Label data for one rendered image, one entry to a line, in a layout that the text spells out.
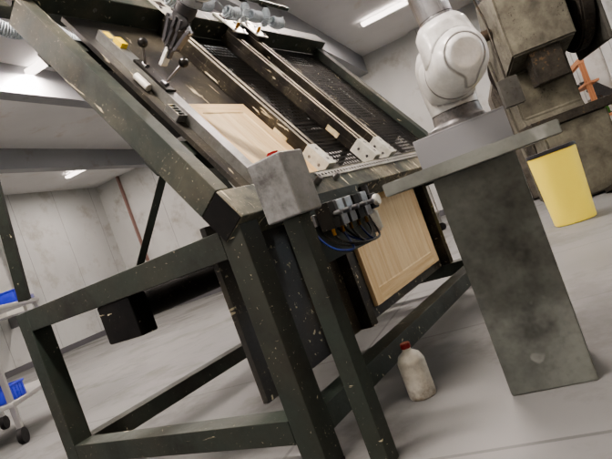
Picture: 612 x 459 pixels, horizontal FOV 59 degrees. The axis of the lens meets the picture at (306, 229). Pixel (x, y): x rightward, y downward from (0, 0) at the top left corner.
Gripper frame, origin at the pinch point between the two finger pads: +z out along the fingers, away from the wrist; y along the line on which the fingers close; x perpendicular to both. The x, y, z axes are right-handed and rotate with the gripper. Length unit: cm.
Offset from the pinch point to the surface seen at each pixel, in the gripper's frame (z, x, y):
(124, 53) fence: 11.8, 2.2, -21.3
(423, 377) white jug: 38, 24, 138
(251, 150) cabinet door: 14.1, 18.1, 38.0
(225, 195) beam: 11, -21, 60
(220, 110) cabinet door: 13.9, 25.2, 13.1
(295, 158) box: -11, -16, 71
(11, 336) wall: 896, 404, -458
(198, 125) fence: 12.5, 2.0, 23.5
